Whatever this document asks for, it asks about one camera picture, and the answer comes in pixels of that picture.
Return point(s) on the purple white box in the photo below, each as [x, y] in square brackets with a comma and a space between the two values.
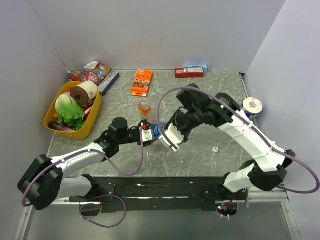
[108, 82]

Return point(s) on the white bottle cap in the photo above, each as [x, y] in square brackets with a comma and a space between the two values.
[215, 149]

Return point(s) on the green toy lettuce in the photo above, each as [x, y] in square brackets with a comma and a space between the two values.
[70, 114]

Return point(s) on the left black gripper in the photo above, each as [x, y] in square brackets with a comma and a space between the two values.
[138, 128]

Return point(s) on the blue Pocari bottle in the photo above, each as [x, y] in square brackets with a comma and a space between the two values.
[155, 130]

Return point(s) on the orange snack box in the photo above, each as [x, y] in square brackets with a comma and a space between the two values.
[141, 83]

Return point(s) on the blue flat box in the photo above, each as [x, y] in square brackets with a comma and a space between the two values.
[204, 66]

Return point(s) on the orange drink bottle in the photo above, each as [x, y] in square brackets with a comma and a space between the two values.
[145, 111]

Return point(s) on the colourful snack bag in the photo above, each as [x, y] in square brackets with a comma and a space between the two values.
[94, 71]

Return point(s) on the green glass bottle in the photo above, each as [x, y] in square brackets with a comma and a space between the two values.
[246, 165]

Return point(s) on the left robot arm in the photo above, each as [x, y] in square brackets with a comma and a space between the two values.
[41, 183]

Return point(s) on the purple toy eggplant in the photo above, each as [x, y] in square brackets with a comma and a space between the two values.
[53, 125]

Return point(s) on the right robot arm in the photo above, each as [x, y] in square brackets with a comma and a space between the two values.
[266, 170]

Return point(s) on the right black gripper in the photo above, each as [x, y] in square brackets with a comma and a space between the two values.
[175, 117]

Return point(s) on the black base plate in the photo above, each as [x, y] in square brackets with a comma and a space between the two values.
[113, 194]

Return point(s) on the brown paper roll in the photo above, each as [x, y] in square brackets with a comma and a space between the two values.
[85, 94]

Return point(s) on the red flat box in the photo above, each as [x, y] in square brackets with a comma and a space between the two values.
[189, 72]

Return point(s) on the aluminium rail frame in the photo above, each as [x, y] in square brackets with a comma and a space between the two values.
[267, 216]

